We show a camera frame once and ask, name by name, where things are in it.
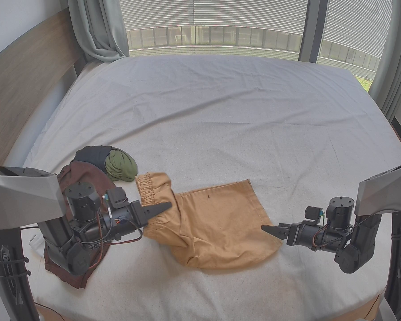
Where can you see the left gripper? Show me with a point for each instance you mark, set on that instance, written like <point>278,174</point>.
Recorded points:
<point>123,222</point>

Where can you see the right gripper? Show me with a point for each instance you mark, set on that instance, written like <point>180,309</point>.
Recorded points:
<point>307,236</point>

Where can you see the tan shorts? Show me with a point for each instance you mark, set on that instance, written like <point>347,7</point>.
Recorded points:
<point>220,226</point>

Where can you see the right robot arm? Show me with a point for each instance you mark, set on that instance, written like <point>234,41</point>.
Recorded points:
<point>384,189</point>

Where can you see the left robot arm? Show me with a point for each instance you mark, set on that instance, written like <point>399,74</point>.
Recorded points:
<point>20,196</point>

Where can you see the bed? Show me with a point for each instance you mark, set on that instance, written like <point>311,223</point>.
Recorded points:
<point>220,89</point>

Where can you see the green garment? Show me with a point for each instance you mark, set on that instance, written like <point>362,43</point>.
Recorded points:
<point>120,166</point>

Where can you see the brown shorts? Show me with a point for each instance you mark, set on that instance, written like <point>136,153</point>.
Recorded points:
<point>87,174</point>

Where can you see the black garment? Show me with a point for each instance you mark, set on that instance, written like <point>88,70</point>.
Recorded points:
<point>88,155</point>

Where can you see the white garment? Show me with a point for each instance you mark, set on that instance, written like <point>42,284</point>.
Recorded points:
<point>36,244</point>

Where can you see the grey-green curtain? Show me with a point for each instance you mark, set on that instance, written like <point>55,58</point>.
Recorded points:
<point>397,62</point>
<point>97,18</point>

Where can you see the window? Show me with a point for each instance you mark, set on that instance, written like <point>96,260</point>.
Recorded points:
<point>220,12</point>

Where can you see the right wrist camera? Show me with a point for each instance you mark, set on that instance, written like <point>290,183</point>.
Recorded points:
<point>313,214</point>

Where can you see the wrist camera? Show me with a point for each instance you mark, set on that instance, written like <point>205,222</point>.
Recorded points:
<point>313,214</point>
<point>117,197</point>

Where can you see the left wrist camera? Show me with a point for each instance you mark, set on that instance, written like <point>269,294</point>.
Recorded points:
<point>117,197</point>

